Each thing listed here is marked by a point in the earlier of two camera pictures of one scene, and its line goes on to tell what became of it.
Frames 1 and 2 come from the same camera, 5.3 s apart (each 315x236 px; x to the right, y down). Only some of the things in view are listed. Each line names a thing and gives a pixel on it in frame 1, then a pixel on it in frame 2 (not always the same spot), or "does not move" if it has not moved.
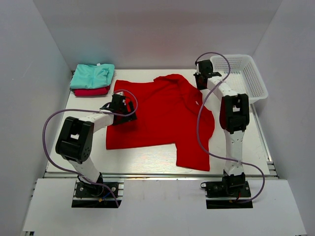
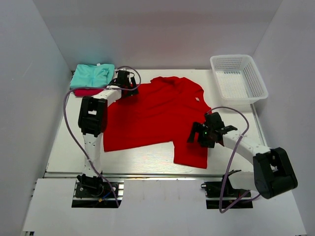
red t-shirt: [167, 113] does not move
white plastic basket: [244, 77] does not move
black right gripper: [200, 86] to [199, 128]
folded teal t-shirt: [92, 75] does not move
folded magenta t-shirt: [91, 92] does not move
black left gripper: [127, 119] to [133, 83]
